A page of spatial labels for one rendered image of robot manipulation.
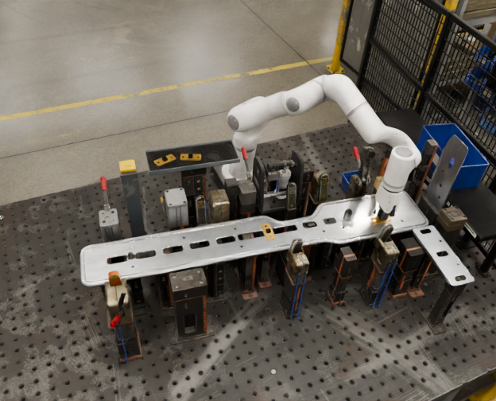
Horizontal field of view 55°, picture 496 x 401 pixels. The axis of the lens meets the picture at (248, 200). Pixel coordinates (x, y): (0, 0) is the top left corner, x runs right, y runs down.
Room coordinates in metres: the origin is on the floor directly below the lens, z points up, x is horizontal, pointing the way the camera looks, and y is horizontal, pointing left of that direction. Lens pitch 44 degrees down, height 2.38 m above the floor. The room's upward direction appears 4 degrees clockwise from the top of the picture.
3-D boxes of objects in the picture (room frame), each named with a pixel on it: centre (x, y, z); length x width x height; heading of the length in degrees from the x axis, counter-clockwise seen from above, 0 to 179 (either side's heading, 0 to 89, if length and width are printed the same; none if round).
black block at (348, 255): (1.20, -0.40, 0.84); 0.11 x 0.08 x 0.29; 19
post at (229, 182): (1.45, 0.07, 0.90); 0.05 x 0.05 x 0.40; 19
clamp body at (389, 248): (1.22, -0.54, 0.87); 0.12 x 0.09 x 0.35; 19
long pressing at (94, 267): (1.27, -0.07, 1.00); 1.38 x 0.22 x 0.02; 109
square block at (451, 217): (1.39, -0.83, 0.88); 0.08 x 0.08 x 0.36; 19
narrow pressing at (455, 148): (1.50, -0.78, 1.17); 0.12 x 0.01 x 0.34; 19
